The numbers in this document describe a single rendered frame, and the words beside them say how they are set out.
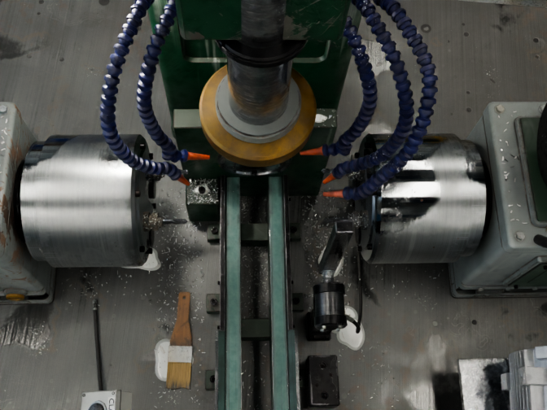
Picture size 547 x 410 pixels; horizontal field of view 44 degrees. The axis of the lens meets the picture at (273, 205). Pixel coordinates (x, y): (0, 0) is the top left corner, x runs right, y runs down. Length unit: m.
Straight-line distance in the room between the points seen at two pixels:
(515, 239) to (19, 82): 1.19
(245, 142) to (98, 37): 0.85
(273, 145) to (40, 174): 0.43
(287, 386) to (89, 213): 0.50
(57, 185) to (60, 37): 0.67
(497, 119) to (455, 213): 0.20
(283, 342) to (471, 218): 0.43
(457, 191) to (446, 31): 0.70
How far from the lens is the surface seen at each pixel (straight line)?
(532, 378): 1.29
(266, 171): 1.41
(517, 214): 1.26
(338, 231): 1.07
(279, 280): 1.38
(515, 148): 1.31
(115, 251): 1.24
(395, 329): 1.51
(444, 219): 1.24
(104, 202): 1.20
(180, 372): 1.47
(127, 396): 1.23
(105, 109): 1.01
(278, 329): 1.36
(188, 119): 1.26
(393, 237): 1.23
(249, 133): 1.01
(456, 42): 1.84
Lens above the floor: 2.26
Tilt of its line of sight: 69 degrees down
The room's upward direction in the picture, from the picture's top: 6 degrees clockwise
